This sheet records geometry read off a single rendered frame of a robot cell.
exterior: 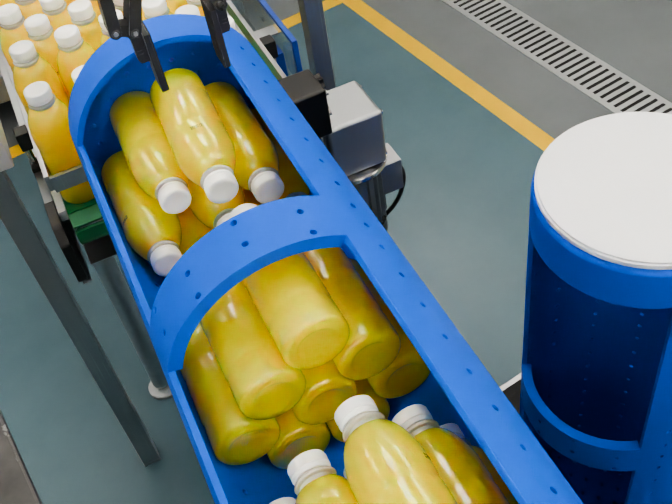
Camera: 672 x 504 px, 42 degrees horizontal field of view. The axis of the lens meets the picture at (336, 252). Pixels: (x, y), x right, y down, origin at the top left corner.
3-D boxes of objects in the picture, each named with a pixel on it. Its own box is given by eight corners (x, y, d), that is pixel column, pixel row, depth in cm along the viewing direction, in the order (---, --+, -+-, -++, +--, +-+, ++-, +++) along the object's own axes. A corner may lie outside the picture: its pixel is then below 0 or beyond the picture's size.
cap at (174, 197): (165, 176, 106) (169, 184, 105) (192, 184, 109) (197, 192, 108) (150, 200, 108) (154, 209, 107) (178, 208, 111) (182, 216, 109)
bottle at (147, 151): (123, 82, 117) (160, 163, 105) (168, 99, 121) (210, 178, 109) (99, 125, 120) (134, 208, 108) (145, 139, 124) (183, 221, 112)
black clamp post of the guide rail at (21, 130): (33, 174, 148) (15, 137, 142) (30, 163, 150) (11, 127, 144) (46, 169, 148) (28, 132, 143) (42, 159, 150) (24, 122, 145)
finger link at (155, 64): (150, 34, 86) (143, 36, 86) (169, 90, 91) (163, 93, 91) (141, 19, 88) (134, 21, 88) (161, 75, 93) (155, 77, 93)
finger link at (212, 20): (199, -2, 89) (206, -5, 89) (215, 54, 94) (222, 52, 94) (208, 12, 87) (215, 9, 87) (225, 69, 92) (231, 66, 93)
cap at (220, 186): (237, 186, 105) (241, 196, 104) (206, 197, 104) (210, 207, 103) (230, 163, 102) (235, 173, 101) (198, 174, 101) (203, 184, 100)
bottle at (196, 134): (207, 101, 118) (252, 191, 106) (157, 119, 117) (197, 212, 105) (195, 59, 112) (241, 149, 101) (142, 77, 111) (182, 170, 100)
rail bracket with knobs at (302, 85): (285, 159, 142) (274, 109, 135) (269, 135, 147) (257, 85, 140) (340, 137, 144) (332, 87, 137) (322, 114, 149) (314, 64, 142)
